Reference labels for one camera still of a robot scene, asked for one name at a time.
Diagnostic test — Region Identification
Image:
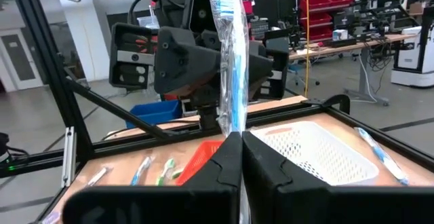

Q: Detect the blue office chair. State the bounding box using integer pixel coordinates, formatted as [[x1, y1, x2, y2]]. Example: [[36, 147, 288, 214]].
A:
[[288, 60, 321, 88]]

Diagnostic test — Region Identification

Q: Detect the blue floor bin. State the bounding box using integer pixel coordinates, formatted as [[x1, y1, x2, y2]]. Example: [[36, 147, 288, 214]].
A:
[[125, 99, 182, 130]]

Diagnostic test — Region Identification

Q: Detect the white building pillar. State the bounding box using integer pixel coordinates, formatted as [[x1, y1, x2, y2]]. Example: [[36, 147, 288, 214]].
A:
[[58, 0, 113, 83]]

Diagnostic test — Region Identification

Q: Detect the wooden workbench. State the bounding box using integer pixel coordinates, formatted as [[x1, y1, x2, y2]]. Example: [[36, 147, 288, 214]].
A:
[[288, 33, 420, 107]]

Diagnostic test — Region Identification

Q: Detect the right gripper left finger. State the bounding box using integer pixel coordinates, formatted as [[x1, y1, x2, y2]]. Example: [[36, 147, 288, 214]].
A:
[[62, 131, 243, 224]]

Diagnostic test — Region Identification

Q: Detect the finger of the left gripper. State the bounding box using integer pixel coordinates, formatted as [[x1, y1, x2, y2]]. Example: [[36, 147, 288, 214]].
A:
[[153, 26, 223, 96], [248, 53, 275, 102]]

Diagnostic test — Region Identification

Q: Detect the white door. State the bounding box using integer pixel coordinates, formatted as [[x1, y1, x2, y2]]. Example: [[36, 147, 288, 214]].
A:
[[0, 28, 43, 93]]

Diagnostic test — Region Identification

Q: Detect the black device green light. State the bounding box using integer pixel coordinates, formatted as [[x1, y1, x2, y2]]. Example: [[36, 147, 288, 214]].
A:
[[0, 132, 18, 174]]

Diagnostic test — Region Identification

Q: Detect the red storage bins rack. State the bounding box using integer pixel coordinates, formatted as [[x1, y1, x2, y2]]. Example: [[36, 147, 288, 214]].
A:
[[299, 0, 355, 43]]

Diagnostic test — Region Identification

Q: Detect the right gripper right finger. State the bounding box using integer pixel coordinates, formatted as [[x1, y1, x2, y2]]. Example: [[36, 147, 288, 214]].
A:
[[242, 130, 434, 224]]

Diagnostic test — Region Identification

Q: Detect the silver metal bracket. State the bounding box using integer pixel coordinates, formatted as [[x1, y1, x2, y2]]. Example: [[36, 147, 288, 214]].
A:
[[60, 126, 77, 189]]

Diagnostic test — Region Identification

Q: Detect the blue toothbrush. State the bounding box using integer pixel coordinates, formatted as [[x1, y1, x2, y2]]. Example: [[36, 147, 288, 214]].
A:
[[130, 155, 154, 187], [205, 0, 252, 224], [353, 126, 410, 187]]

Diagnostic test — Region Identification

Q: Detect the white mobile machine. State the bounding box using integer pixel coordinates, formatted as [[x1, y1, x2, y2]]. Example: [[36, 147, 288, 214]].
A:
[[389, 24, 434, 88]]

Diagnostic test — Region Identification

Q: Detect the orange plastic basket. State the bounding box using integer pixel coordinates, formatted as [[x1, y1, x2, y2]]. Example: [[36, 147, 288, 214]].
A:
[[174, 139, 225, 187]]

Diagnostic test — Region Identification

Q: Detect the white perforated plastic basket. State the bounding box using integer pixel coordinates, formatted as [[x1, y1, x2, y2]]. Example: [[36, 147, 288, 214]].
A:
[[248, 119, 380, 187]]

